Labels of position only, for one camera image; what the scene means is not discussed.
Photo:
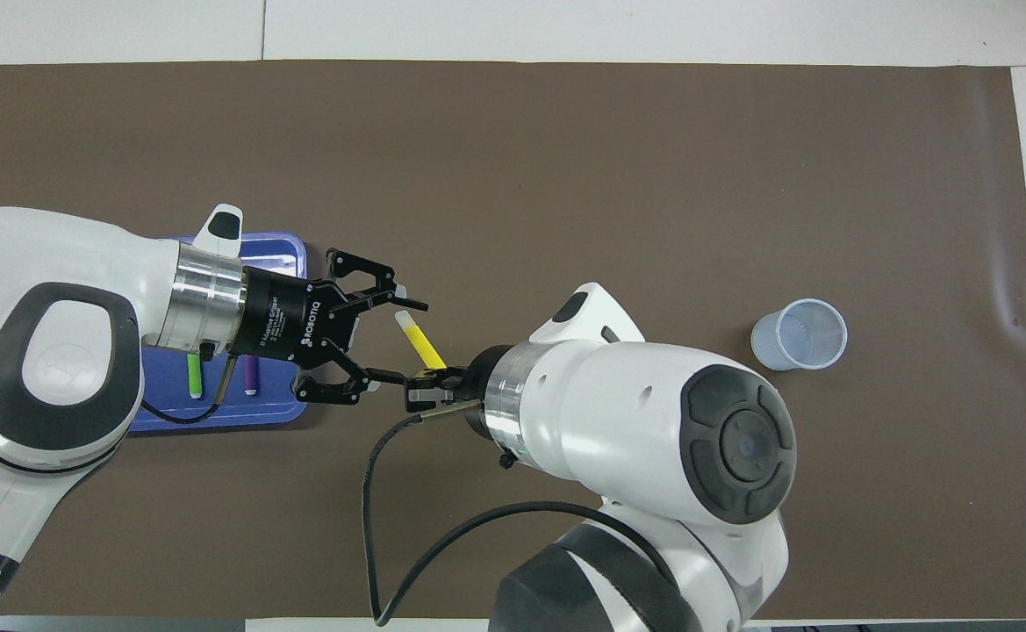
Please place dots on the purple marker pen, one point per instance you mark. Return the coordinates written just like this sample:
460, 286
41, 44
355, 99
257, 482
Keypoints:
250, 377

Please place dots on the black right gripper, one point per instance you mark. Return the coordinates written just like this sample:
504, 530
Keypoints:
480, 395

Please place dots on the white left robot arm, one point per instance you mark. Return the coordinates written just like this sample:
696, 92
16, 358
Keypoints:
56, 281

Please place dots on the green marker pen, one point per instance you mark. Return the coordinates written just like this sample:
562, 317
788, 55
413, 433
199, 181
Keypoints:
195, 377

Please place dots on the translucent plastic cup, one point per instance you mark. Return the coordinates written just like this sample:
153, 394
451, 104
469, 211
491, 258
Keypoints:
798, 338

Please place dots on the yellow marker pen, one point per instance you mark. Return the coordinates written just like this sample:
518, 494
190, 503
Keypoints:
423, 344

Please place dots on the blue plastic tray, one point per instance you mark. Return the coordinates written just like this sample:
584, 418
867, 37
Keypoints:
271, 408

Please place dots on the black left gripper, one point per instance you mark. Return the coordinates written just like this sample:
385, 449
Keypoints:
289, 316

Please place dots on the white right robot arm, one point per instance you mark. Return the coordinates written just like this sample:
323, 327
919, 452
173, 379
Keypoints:
644, 421

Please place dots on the brown table mat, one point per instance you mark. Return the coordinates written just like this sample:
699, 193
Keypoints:
565, 175

